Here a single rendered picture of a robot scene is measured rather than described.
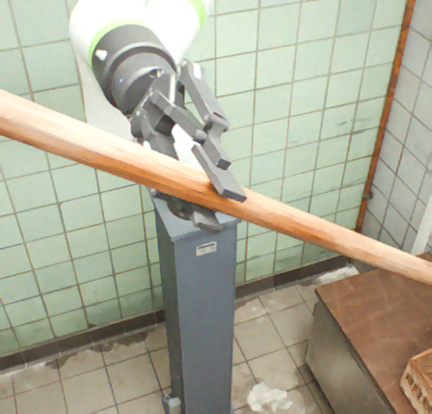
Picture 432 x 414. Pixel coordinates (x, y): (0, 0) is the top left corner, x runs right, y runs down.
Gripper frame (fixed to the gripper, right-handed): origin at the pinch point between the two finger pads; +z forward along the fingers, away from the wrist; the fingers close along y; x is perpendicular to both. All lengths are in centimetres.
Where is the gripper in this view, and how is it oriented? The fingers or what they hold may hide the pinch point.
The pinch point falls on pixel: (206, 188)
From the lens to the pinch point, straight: 52.3
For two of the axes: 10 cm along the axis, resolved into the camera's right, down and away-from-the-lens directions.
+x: -7.2, -2.6, -6.4
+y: -5.8, 7.4, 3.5
